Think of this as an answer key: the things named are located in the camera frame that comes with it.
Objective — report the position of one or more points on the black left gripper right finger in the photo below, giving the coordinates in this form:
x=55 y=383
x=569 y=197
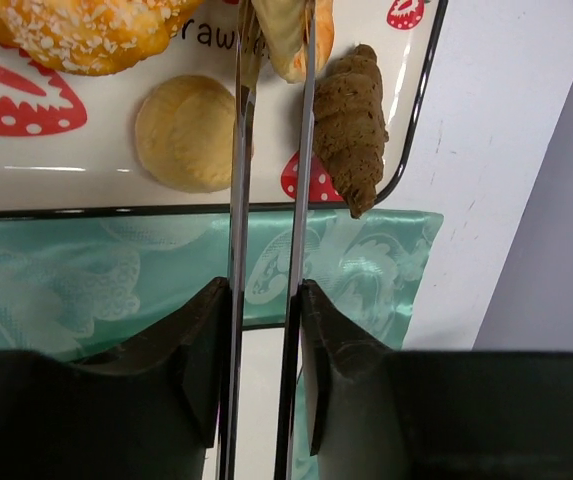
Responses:
x=374 y=412

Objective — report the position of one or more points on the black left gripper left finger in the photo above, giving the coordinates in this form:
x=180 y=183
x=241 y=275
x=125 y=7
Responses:
x=143 y=409

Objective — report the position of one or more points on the metal bread tongs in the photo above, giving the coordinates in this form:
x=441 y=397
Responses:
x=248 y=62

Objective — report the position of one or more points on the golden croissant bread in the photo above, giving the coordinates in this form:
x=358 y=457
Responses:
x=285 y=25

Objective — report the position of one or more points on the sugared orange bundt bread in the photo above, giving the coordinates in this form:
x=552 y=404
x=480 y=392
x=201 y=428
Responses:
x=89 y=37

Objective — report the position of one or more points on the teal satin placemat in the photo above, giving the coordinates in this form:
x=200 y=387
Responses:
x=71 y=288

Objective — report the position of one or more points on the small round pale bun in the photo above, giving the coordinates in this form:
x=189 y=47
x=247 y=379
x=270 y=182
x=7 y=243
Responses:
x=184 y=134

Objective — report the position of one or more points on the brown chocolate croissant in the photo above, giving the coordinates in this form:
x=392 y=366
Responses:
x=349 y=128

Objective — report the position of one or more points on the strawberry print serving tray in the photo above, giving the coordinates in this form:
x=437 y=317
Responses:
x=66 y=142

